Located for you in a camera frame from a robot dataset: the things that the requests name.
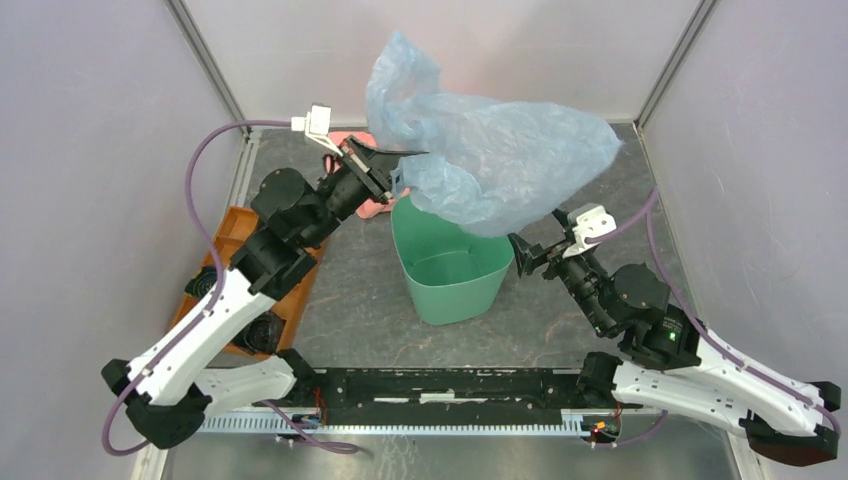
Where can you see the white cable duct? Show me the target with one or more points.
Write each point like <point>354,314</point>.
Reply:
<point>268,422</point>

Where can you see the pink cloth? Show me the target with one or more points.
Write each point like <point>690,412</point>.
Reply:
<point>369,208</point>

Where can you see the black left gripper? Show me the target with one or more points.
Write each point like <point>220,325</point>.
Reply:
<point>379,186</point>

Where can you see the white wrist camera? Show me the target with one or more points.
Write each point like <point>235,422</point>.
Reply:
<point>589,221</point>
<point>315,127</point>

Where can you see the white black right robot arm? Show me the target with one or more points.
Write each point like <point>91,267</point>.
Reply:
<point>670,361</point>

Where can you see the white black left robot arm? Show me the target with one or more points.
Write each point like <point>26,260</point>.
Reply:
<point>169,390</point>

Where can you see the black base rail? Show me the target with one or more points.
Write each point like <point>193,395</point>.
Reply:
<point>445,396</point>

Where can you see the translucent blue trash bag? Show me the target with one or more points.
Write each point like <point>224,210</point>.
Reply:
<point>489,166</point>

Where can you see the green trash bin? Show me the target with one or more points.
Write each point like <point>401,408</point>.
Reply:
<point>451,276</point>

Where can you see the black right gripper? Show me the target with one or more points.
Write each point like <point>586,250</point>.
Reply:
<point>528,256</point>

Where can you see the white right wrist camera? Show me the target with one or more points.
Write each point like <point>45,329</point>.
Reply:
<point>589,221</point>

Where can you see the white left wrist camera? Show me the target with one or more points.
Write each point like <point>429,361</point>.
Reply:
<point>315,127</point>

